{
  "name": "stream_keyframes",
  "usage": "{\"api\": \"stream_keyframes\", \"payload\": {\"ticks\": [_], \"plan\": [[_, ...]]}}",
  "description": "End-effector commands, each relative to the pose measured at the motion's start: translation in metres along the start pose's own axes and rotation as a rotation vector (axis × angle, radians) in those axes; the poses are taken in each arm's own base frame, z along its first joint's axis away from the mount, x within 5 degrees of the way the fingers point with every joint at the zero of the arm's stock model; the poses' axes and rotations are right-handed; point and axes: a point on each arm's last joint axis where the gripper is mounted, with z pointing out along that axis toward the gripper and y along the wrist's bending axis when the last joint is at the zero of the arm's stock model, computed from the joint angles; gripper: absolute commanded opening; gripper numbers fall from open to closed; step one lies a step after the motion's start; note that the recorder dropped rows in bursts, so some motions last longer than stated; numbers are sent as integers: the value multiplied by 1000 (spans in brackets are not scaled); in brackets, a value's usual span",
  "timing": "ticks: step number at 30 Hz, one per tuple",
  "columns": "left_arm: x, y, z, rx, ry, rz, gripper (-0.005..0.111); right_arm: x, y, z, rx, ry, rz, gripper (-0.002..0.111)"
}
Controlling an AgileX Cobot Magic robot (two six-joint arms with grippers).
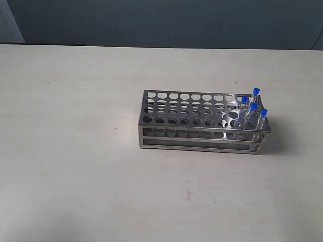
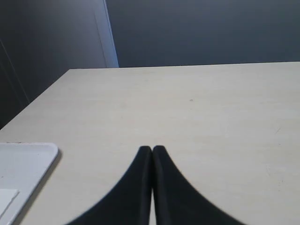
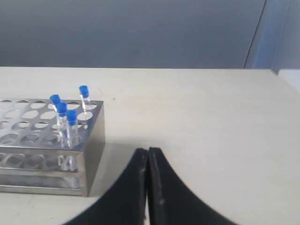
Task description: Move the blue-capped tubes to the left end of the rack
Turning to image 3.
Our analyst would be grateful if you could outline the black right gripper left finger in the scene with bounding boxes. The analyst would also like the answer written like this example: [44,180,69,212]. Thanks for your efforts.
[65,148,148,225]

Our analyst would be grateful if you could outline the stainless steel test tube rack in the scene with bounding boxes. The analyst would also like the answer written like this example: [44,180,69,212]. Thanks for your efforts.
[0,98,105,196]

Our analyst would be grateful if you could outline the blue-capped clear tube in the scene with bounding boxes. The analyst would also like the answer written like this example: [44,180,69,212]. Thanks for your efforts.
[56,102,67,148]
[67,110,78,171]
[50,94,61,124]

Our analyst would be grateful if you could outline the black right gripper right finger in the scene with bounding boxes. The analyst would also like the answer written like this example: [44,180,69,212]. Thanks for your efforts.
[148,147,234,225]

